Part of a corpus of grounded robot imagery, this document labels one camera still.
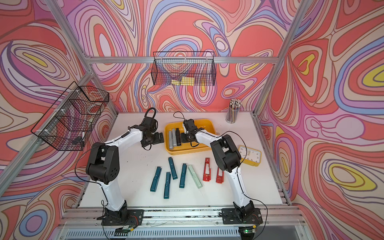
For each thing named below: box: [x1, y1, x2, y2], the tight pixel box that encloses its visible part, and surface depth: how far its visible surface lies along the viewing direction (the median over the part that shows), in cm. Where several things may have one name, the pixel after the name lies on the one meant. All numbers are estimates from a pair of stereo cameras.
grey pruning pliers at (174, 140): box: [172, 128, 177, 147], surface depth 103 cm
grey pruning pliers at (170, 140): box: [168, 130, 173, 150], surface depth 101 cm
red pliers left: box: [203, 157, 211, 182], surface depth 90 cm
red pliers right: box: [215, 167, 224, 184], surface depth 87 cm
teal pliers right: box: [179, 163, 187, 189], surface depth 86 cm
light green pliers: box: [187, 164, 203, 189], surface depth 86 cm
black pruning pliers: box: [176, 128, 182, 146], surface depth 103 cm
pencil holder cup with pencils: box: [225, 98, 242, 124], surface depth 106 cm
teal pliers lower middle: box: [163, 172, 171, 199], surface depth 82 cm
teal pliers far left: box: [150, 166, 162, 192], surface depth 86 cm
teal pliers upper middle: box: [168, 157, 178, 180], surface depth 90 cm
